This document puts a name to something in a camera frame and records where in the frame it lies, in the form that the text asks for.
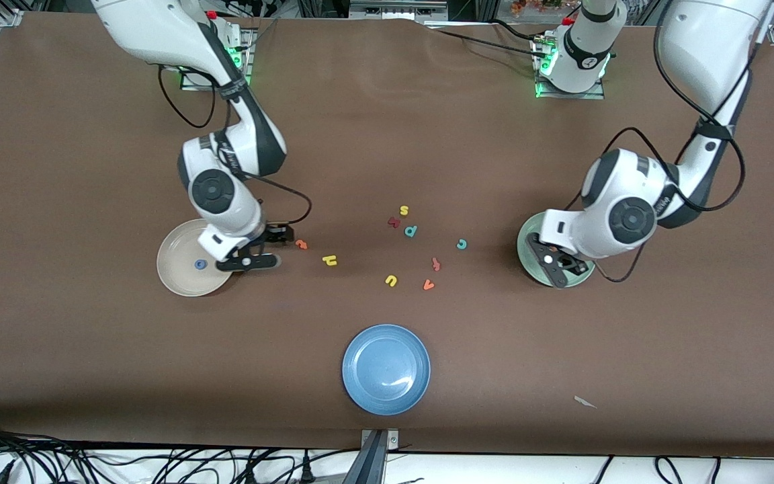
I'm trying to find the green round plate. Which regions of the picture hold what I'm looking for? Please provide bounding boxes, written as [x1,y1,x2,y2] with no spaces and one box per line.
[517,212,596,288]

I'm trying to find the beige round plate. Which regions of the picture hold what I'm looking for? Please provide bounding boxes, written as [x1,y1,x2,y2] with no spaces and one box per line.
[157,218,237,297]

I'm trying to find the blue round plate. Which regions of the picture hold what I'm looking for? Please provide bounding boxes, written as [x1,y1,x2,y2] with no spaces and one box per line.
[342,324,431,416]

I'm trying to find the brown table mat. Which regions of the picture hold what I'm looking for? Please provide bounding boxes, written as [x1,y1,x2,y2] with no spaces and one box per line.
[0,12,774,458]

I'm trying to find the silver power strip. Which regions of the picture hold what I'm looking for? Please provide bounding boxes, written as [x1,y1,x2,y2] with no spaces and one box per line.
[350,0,448,19]

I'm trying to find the orange artificial flowers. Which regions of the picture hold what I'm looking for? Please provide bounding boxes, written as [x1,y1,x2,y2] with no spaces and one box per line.
[511,0,562,15]

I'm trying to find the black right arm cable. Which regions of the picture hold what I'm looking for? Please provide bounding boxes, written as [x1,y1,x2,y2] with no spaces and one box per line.
[157,64,312,229]

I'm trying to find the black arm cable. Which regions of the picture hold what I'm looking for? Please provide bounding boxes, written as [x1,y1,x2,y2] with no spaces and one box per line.
[157,64,312,229]
[565,27,745,283]

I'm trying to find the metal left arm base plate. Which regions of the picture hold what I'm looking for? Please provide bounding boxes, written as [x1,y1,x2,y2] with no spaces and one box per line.
[533,37,606,100]

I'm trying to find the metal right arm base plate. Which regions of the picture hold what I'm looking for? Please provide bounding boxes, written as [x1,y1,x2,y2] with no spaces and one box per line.
[181,30,255,91]

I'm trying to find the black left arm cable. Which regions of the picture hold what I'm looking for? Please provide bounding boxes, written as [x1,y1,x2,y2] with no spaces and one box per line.
[565,27,745,283]

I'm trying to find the grey metal camera mount bracket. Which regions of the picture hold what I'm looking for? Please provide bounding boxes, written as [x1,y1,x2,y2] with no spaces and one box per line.
[343,428,401,484]

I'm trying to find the black base power cable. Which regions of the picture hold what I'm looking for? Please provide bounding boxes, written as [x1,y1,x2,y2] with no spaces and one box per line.
[427,19,549,61]

